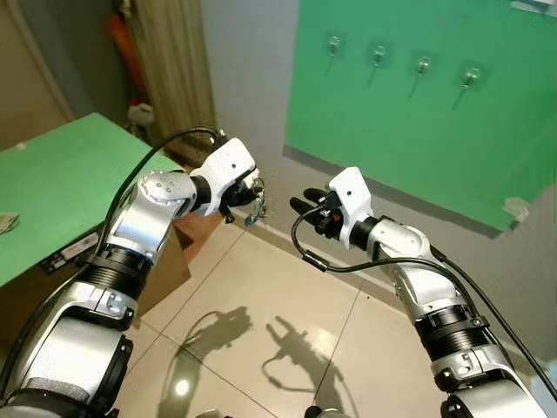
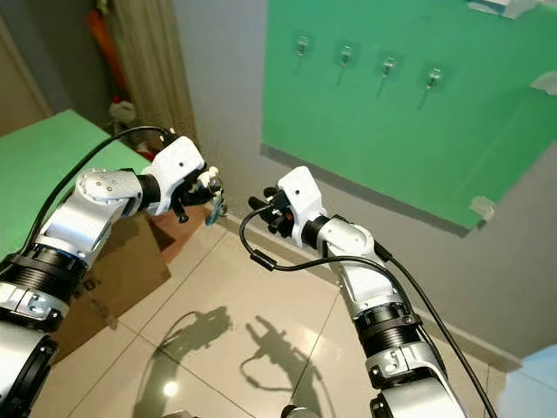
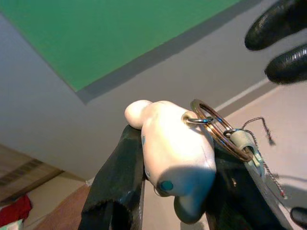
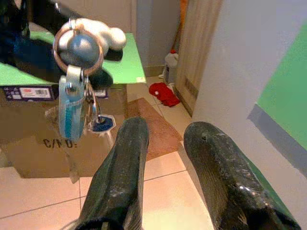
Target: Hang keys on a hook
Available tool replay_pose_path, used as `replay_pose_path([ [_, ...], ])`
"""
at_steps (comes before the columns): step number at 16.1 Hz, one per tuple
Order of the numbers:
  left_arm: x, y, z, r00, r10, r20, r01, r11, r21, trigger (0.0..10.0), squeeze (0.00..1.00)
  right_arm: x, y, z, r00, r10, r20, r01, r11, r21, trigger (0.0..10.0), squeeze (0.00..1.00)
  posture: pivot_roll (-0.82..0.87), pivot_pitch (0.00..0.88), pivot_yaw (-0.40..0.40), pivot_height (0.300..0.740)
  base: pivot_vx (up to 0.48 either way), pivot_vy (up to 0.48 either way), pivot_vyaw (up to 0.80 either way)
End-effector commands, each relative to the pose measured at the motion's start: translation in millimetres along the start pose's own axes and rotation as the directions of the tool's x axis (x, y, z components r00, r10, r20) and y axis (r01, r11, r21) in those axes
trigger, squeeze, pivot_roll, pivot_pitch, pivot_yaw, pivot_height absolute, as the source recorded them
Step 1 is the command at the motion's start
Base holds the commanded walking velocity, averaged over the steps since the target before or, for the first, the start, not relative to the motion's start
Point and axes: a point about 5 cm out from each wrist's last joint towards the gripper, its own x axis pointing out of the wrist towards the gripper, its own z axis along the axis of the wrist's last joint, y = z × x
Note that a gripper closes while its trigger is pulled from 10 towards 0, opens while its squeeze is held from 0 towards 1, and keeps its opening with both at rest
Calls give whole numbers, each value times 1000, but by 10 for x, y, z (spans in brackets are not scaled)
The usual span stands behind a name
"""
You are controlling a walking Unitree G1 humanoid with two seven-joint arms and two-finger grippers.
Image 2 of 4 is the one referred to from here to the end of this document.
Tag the keys with white tag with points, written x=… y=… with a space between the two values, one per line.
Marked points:
x=211 y=180

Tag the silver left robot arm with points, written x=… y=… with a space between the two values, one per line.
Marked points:
x=96 y=209

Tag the clear adhesive metal hook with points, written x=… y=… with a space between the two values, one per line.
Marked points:
x=345 y=54
x=302 y=43
x=388 y=65
x=433 y=77

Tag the white jug red cap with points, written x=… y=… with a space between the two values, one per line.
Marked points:
x=124 y=117

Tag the beige wood grain panel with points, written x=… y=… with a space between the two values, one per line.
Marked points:
x=157 y=70

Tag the orange long bundle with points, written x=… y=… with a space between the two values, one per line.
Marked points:
x=109 y=52

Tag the robot right leg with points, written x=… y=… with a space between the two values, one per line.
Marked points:
x=300 y=411

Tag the small white tape piece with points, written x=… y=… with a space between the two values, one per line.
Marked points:
x=482 y=207

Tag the plain room door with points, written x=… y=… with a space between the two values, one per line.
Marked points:
x=22 y=83

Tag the clear tape patch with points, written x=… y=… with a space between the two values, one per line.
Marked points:
x=546 y=83

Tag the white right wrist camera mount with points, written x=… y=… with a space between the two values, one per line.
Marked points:
x=300 y=196

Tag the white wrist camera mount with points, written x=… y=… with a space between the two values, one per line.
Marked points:
x=300 y=196
x=176 y=170

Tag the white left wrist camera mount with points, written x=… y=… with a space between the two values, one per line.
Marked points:
x=176 y=170

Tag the green wall board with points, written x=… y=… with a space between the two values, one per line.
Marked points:
x=400 y=148

